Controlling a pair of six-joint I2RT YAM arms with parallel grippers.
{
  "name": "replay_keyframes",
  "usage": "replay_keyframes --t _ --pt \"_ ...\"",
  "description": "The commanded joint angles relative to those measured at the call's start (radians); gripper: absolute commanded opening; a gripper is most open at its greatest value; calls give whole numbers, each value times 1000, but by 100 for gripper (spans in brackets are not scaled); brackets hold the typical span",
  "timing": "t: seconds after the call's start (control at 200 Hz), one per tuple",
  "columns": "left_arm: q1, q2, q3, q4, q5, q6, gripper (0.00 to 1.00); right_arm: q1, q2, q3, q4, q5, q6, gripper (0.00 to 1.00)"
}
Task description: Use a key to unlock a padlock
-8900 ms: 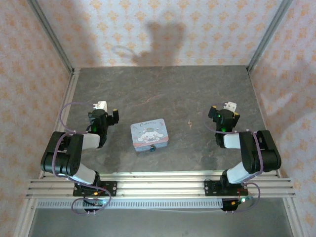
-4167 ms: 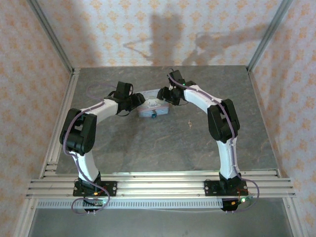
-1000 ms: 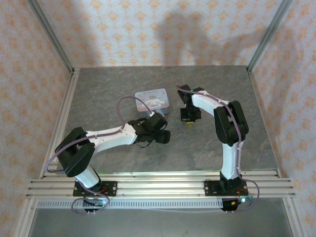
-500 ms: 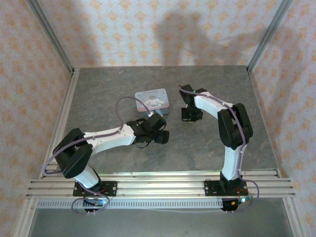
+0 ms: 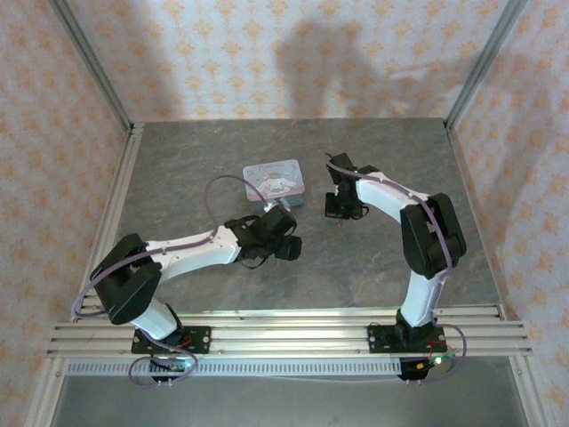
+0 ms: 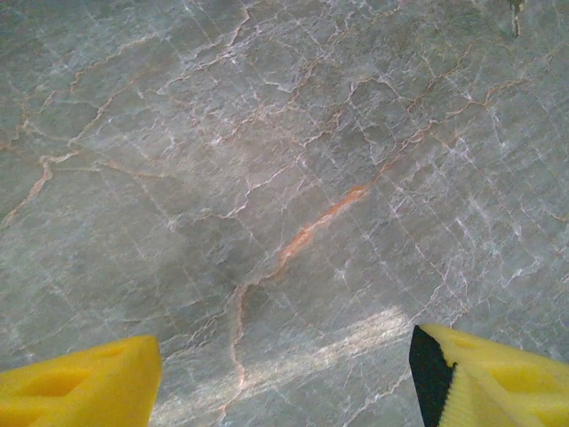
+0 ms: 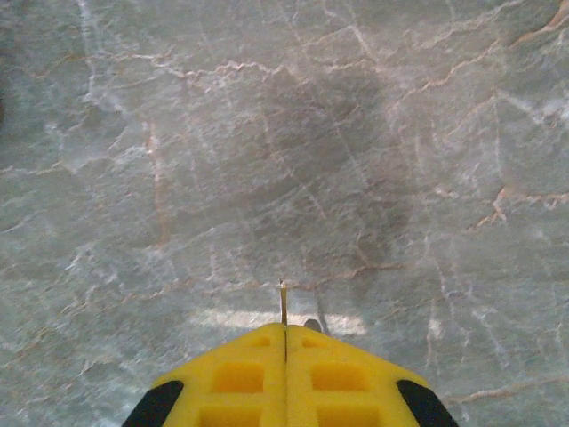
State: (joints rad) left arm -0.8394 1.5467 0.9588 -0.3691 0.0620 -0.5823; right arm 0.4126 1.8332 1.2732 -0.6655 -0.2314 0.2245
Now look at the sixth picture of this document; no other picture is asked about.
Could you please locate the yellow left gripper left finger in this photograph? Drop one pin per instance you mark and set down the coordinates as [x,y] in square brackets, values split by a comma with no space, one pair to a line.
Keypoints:
[80,387]

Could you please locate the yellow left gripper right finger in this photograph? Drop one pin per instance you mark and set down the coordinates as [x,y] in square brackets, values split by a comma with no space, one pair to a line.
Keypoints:
[502,391]

